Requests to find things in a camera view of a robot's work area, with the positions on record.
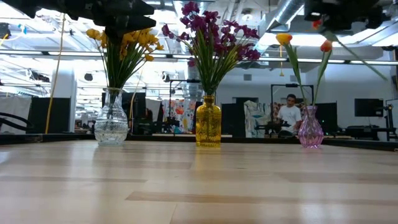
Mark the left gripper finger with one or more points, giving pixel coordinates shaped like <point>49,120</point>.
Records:
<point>136,7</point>
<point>124,26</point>

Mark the yellow flower bunch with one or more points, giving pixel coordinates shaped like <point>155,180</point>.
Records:
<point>149,57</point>
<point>140,39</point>
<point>93,33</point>

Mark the orange yellow tulip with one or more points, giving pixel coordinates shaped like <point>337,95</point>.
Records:
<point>326,46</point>
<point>331,36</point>

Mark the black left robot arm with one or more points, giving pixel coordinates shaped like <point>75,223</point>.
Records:
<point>31,6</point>

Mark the clear glass vase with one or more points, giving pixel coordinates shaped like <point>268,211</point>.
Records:
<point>111,127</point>

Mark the pink glass vase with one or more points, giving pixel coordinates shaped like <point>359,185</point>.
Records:
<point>311,133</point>

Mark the amber glass vase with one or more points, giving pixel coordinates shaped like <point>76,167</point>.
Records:
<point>208,124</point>

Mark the black monitor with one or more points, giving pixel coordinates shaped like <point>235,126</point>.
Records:
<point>368,107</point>

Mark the floral patterned fabric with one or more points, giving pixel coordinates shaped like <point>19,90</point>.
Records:
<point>180,115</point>

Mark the black partition panel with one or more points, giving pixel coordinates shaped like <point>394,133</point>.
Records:
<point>59,115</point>

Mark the person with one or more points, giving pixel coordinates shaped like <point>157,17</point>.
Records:
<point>289,116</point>

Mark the white hanging cloth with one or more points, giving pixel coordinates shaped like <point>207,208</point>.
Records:
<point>14,112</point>

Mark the pale patterned fabric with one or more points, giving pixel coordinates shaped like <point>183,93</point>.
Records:
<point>255,118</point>

